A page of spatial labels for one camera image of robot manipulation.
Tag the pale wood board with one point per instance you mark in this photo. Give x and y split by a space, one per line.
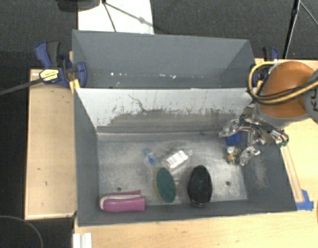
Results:
50 143

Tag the small blue block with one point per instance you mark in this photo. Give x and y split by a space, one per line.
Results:
233 139

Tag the green oval sponge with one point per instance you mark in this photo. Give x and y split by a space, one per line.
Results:
165 186

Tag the clear plastic bottle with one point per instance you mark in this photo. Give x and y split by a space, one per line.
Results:
175 159

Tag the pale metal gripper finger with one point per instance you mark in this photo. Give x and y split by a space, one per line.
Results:
249 154
232 128

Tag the grey metal bin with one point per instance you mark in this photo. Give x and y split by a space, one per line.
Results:
161 107

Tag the small white and orange object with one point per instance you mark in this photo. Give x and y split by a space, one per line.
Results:
232 156

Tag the black oval brush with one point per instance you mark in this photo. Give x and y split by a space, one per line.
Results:
200 186

